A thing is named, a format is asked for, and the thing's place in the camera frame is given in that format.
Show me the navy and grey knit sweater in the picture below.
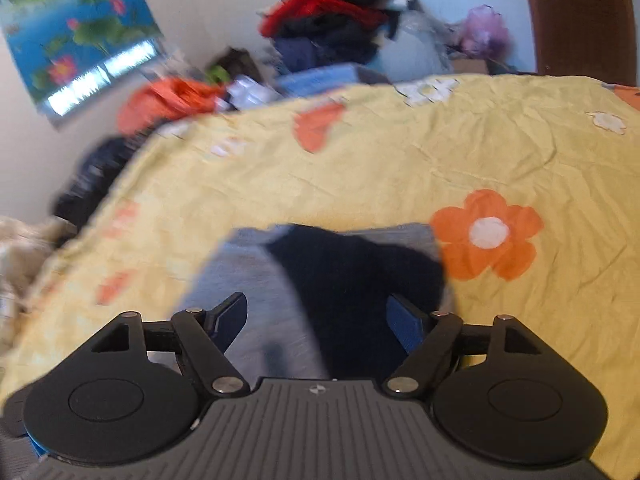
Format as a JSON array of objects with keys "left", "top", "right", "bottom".
[{"left": 172, "top": 222, "right": 457, "bottom": 382}]

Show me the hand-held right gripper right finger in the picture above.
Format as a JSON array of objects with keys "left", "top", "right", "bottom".
[{"left": 382, "top": 294, "right": 547, "bottom": 397}]

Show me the lotus print window blind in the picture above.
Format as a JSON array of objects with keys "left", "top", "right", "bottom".
[{"left": 0, "top": 0, "right": 165, "bottom": 128}]

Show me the brown wooden door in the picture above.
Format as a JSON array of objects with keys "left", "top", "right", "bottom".
[{"left": 517, "top": 0, "right": 640, "bottom": 87}]

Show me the cardboard box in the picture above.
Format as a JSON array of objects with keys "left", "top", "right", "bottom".
[{"left": 451, "top": 57, "right": 490, "bottom": 76}]

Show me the orange plastic bag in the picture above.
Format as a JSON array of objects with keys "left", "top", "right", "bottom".
[{"left": 117, "top": 77, "right": 227, "bottom": 135}]

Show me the window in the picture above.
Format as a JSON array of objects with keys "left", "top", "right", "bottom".
[{"left": 45, "top": 41, "right": 158, "bottom": 113}]

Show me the yellow floral bed sheet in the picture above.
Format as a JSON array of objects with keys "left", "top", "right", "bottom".
[{"left": 0, "top": 74, "right": 640, "bottom": 466}]

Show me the beige cloth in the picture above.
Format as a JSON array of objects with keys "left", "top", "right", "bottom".
[{"left": 0, "top": 216, "right": 63, "bottom": 323}]

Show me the light grey covered bundle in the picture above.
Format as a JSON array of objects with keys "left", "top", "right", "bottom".
[{"left": 379, "top": 10, "right": 452, "bottom": 82}]

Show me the pink plastic bag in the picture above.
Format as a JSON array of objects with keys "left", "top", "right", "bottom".
[{"left": 459, "top": 5, "right": 512, "bottom": 59}]

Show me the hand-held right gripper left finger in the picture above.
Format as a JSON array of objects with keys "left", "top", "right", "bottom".
[{"left": 91, "top": 291, "right": 251, "bottom": 400}]

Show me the pile of clothes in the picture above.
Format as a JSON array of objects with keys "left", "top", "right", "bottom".
[{"left": 257, "top": 0, "right": 418, "bottom": 70}]

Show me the crumpled white paper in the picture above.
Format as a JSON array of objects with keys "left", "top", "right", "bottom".
[{"left": 226, "top": 75, "right": 282, "bottom": 109}]

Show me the blue knit blanket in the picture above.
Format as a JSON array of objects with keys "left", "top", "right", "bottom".
[{"left": 276, "top": 63, "right": 393, "bottom": 95}]

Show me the dark patterned cloth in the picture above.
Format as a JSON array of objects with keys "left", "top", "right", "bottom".
[{"left": 51, "top": 136, "right": 148, "bottom": 232}]

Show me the dark brown bag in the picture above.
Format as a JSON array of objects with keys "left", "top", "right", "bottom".
[{"left": 206, "top": 47, "right": 257, "bottom": 84}]

